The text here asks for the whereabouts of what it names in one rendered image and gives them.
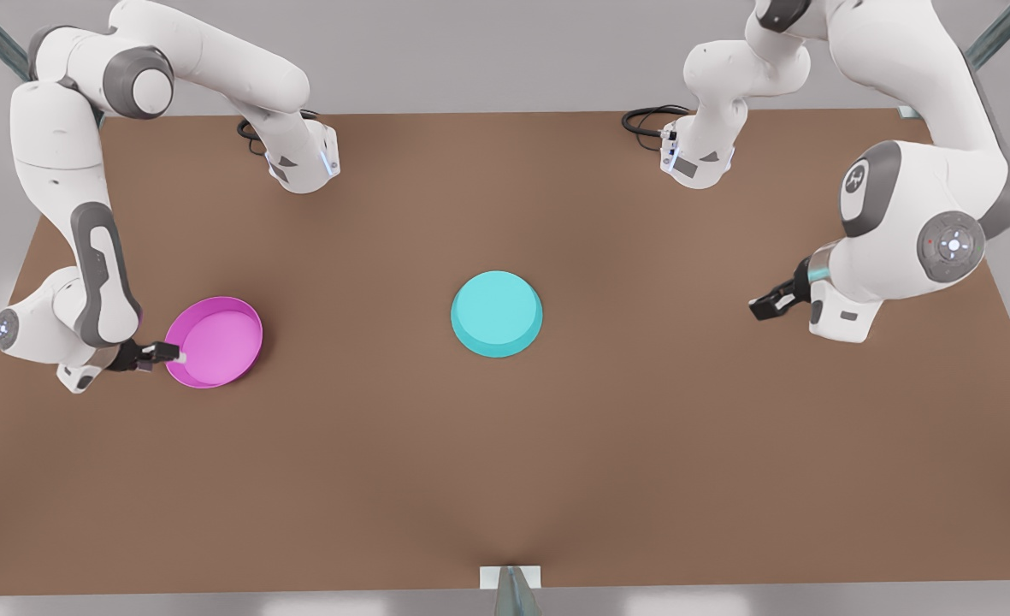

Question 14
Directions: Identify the pink plate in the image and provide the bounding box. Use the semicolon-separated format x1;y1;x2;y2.
164;296;264;390

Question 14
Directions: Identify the blue plate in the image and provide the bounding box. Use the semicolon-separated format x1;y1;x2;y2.
450;270;545;359

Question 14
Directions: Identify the black cable loop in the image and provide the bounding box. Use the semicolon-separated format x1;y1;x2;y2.
237;110;321;157
622;104;694;153

